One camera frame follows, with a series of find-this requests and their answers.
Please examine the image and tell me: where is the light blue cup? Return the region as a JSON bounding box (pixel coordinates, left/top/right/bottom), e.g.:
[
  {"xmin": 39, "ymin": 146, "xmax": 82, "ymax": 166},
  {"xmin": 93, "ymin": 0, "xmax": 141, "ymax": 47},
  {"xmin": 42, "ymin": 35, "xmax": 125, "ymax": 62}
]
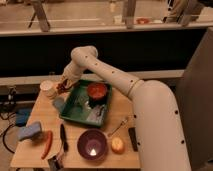
[{"xmin": 52, "ymin": 97, "xmax": 65, "ymax": 112}]

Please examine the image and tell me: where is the green plastic tray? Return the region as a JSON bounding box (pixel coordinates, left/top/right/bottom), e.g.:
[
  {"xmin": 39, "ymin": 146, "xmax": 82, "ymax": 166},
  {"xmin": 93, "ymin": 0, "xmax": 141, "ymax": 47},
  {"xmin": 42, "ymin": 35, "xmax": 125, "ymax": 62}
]
[{"xmin": 59, "ymin": 80, "xmax": 112, "ymax": 127}]

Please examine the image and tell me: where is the black cable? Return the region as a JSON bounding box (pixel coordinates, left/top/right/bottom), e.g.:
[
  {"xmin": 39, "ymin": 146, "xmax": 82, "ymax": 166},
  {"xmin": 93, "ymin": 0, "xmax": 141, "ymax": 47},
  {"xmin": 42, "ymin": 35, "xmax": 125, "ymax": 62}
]
[{"xmin": 1, "ymin": 123, "xmax": 18, "ymax": 154}]

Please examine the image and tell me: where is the small metal clip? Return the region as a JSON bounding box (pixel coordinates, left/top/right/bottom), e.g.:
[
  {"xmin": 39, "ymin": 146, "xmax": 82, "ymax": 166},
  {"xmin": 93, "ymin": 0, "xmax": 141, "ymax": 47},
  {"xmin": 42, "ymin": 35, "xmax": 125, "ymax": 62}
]
[{"xmin": 48, "ymin": 156, "xmax": 63, "ymax": 171}]

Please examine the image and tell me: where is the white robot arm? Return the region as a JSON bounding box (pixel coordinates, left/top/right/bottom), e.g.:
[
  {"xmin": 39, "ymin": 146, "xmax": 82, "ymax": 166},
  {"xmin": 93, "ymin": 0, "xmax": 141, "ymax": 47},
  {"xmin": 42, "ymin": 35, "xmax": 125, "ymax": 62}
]
[{"xmin": 62, "ymin": 46, "xmax": 192, "ymax": 171}]

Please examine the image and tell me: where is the dark grape bunch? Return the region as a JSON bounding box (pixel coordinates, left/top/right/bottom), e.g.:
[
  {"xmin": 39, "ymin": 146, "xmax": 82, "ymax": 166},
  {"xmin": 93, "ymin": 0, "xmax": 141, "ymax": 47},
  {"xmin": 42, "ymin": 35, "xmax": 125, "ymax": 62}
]
[{"xmin": 56, "ymin": 83, "xmax": 66, "ymax": 94}]

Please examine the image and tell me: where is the black rectangular bar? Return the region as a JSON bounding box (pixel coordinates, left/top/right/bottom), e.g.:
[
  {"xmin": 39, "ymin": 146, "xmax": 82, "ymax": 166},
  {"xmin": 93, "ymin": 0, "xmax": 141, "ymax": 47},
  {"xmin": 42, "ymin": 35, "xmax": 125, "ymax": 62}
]
[{"xmin": 128, "ymin": 127, "xmax": 138, "ymax": 152}]

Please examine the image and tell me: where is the blue sponge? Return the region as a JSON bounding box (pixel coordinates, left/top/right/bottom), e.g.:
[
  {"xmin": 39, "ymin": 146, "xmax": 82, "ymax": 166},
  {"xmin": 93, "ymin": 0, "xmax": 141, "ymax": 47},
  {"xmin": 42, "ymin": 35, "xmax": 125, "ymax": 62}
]
[{"xmin": 18, "ymin": 122, "xmax": 42, "ymax": 141}]

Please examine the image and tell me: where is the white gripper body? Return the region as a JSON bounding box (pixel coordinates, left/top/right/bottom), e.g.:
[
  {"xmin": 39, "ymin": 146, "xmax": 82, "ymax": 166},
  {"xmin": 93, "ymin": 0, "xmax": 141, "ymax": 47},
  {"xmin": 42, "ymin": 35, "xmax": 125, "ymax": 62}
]
[{"xmin": 60, "ymin": 62, "xmax": 83, "ymax": 90}]

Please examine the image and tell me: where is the blue box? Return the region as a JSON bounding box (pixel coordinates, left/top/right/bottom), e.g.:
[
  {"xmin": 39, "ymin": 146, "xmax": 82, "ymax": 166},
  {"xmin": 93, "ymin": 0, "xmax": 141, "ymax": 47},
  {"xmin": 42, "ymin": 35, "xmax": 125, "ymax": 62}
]
[{"xmin": 15, "ymin": 108, "xmax": 31, "ymax": 127}]

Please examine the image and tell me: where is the purple bowl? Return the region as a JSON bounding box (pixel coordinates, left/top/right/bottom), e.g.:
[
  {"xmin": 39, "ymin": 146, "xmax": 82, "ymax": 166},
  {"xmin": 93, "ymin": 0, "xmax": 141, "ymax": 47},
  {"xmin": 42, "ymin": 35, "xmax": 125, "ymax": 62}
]
[{"xmin": 77, "ymin": 129, "xmax": 108, "ymax": 161}]

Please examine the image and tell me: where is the red bowl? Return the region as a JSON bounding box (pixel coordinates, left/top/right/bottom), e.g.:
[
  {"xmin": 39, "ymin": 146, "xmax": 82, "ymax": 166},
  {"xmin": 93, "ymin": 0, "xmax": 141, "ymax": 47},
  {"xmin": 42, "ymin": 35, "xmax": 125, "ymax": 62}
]
[{"xmin": 87, "ymin": 82, "xmax": 107, "ymax": 100}]

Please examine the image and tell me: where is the yellow potato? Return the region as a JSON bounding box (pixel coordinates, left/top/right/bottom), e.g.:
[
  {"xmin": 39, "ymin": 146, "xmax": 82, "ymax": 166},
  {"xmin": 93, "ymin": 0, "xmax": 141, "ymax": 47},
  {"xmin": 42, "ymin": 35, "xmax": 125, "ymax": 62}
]
[{"xmin": 111, "ymin": 137, "xmax": 125, "ymax": 154}]

